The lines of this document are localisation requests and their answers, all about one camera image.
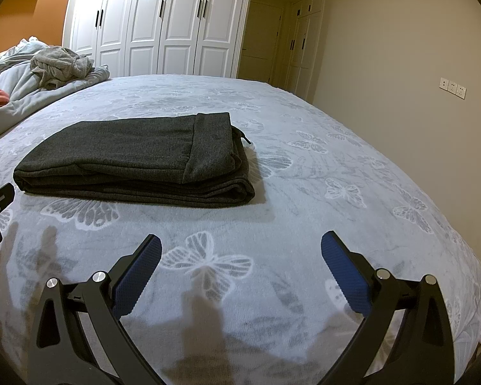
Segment white panelled wardrobe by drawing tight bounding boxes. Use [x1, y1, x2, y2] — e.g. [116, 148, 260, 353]
[62, 0, 256, 80]

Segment beige built-in cabinet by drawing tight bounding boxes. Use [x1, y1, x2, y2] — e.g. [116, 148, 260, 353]
[283, 0, 328, 104]

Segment beige room door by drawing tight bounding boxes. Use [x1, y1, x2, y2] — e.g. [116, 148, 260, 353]
[240, 2, 283, 83]

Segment grey butterfly print blanket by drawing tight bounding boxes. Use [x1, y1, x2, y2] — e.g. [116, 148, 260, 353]
[0, 74, 481, 385]

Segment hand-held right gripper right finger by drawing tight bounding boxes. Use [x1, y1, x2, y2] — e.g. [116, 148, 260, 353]
[316, 230, 456, 385]

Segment dark grey pants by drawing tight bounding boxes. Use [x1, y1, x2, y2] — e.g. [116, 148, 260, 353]
[13, 112, 257, 210]

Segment light blue duvet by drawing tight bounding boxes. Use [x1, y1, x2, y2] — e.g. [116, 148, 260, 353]
[0, 36, 111, 142]

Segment crumpled grey garment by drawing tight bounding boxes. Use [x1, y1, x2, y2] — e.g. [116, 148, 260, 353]
[30, 46, 95, 89]

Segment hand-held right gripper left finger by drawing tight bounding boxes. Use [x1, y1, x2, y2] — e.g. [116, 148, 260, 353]
[26, 233, 167, 385]

